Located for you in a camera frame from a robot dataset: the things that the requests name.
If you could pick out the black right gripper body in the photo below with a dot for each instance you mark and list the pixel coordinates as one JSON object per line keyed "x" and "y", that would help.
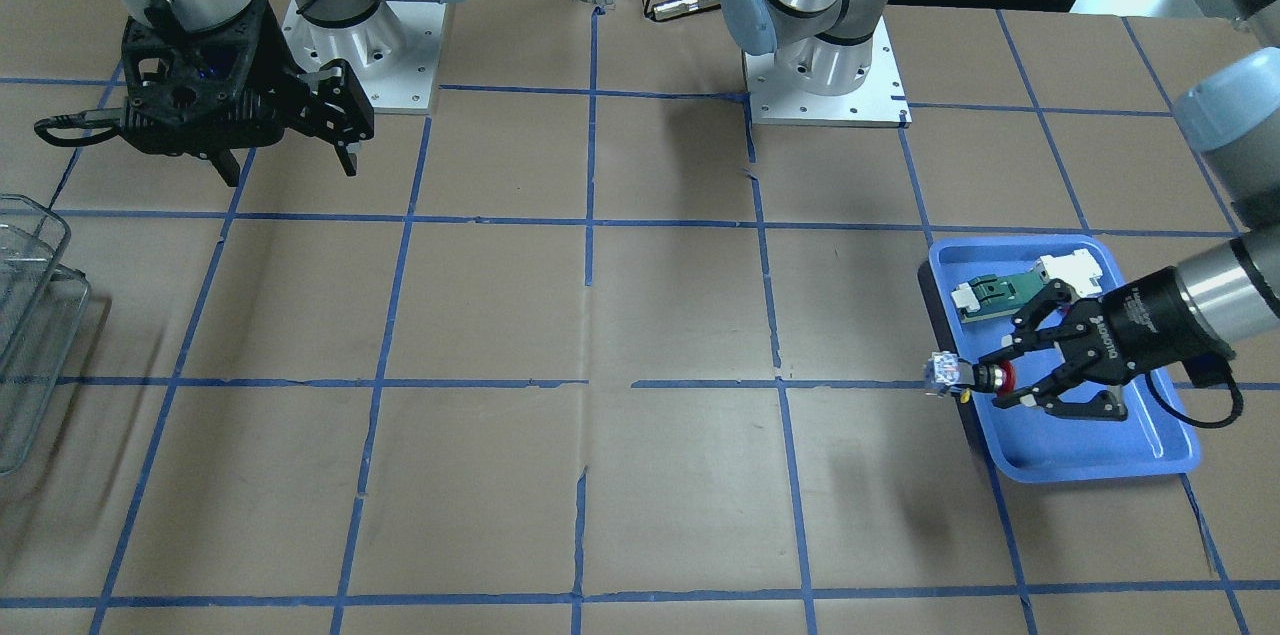
{"x": 272, "y": 53}

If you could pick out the red emergency push button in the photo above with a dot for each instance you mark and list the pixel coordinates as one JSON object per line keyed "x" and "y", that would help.
{"x": 946, "y": 373}

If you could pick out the white circuit breaker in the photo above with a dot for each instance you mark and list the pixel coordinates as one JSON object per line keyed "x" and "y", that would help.
{"x": 1080, "y": 271}

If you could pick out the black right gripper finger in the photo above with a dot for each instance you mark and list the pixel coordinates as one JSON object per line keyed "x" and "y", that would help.
{"x": 331, "y": 105}
{"x": 227, "y": 165}

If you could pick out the green terminal block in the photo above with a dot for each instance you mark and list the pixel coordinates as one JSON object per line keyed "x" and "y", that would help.
{"x": 992, "y": 296}

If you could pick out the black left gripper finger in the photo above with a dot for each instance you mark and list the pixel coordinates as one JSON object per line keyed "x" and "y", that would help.
{"x": 1061, "y": 396}
{"x": 1025, "y": 336}

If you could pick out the wire mesh shelf rack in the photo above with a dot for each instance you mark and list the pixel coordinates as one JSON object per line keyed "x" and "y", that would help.
{"x": 42, "y": 306}

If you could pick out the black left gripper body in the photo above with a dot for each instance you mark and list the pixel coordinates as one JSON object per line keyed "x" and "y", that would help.
{"x": 1147, "y": 318}

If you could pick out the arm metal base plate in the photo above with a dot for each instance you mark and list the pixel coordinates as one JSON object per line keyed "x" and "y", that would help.
{"x": 395, "y": 54}
{"x": 815, "y": 83}

